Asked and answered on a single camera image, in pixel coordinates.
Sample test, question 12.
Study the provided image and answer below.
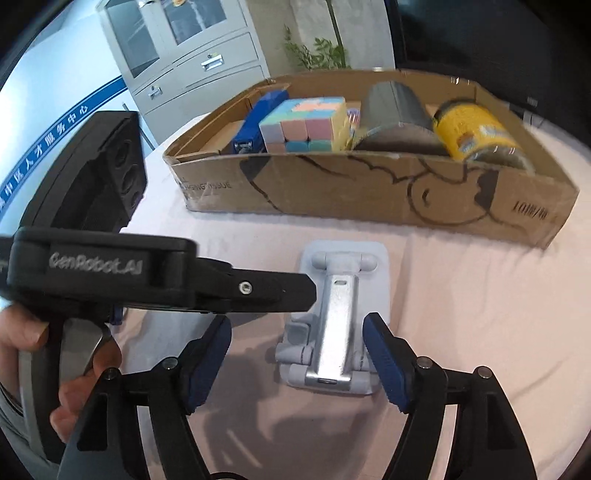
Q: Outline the grey folding phone stand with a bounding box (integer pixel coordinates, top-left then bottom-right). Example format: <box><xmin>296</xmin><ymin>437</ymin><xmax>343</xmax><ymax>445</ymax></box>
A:
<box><xmin>274</xmin><ymin>240</ymin><xmax>391</xmax><ymax>396</ymax></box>

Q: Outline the brown cardboard box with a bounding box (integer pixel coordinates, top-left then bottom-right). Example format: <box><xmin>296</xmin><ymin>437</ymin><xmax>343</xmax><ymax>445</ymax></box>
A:
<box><xmin>198</xmin><ymin>83</ymin><xmax>290</xmax><ymax>154</ymax></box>

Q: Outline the colourful board game box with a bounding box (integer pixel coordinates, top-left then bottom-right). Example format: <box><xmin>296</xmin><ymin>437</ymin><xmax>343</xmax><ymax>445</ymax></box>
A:
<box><xmin>348</xmin><ymin>107</ymin><xmax>361</xmax><ymax>139</ymax></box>

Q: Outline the person's left hand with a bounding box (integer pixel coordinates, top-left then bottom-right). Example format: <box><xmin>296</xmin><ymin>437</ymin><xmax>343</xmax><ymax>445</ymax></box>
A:
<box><xmin>0</xmin><ymin>301</ymin><xmax>123</xmax><ymax>444</ymax></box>

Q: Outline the blue plastic box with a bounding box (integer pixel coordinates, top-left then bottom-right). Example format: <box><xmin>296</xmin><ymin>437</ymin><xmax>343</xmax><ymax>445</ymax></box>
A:
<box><xmin>231</xmin><ymin>90</ymin><xmax>288</xmax><ymax>155</ymax></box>

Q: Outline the pastel puzzle cube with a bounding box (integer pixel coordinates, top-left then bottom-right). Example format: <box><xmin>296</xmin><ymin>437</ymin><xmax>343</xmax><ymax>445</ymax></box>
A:
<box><xmin>259</xmin><ymin>97</ymin><xmax>351</xmax><ymax>154</ymax></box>

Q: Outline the silver metal can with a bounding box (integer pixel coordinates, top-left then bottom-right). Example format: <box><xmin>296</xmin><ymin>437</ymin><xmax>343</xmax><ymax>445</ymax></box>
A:
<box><xmin>353</xmin><ymin>81</ymin><xmax>448</xmax><ymax>156</ymax></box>

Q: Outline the grey metal filing cabinet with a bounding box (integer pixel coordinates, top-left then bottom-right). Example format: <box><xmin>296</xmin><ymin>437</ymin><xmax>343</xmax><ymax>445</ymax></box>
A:
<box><xmin>97</xmin><ymin>1</ymin><xmax>269</xmax><ymax>142</ymax></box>

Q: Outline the shallow cardboard tray box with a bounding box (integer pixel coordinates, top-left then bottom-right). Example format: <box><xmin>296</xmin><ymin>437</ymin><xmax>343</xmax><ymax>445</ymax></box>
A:
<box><xmin>163</xmin><ymin>70</ymin><xmax>579</xmax><ymax>248</ymax></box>

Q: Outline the green leafy plant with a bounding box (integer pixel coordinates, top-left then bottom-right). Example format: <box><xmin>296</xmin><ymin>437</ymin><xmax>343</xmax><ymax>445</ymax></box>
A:
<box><xmin>283</xmin><ymin>0</ymin><xmax>351</xmax><ymax>71</ymax></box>

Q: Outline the yellow label can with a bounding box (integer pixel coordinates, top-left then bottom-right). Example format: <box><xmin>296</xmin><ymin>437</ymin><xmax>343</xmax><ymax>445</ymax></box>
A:
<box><xmin>433</xmin><ymin>98</ymin><xmax>535</xmax><ymax>174</ymax></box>

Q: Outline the black monitor screen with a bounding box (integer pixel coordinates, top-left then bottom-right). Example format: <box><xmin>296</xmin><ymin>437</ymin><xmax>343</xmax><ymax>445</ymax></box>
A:
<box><xmin>385</xmin><ymin>1</ymin><xmax>590</xmax><ymax>144</ymax></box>

